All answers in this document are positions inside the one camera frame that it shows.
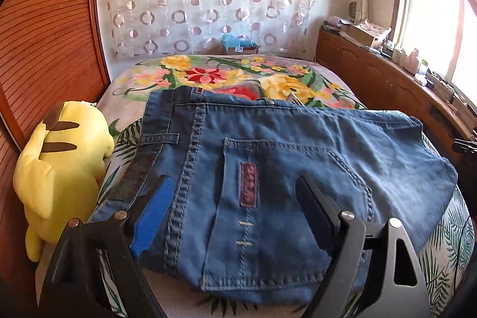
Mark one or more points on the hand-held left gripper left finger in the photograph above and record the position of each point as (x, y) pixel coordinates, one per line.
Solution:
(156, 213)

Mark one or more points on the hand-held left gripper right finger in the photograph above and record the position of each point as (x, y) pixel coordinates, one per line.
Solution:
(316, 208)

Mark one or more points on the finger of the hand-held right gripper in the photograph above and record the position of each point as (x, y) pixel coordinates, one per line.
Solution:
(465, 143)
(468, 150)

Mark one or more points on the blue denim pants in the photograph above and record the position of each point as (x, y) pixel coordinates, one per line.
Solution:
(279, 139)

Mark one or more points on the dark box on sill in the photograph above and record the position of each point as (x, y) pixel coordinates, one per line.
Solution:
(439, 85)

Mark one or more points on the pale pink bottle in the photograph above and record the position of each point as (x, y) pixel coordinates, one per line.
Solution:
(413, 61)

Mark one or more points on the yellow plush toy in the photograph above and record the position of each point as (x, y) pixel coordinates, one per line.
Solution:
(63, 169)

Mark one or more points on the wooden cabinet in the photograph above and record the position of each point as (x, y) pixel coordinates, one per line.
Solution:
(372, 79)

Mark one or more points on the window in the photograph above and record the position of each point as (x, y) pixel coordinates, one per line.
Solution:
(432, 16)

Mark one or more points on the cardboard box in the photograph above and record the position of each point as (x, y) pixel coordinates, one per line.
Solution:
(365, 33)

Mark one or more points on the floral bed sheet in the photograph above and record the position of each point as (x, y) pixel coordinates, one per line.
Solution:
(223, 74)

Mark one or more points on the small printed box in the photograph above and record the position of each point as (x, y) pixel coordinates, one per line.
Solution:
(244, 49)

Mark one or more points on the blue cloth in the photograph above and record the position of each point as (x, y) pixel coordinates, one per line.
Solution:
(238, 39)

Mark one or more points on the wooden slatted headboard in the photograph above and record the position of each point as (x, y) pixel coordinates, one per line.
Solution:
(48, 42)

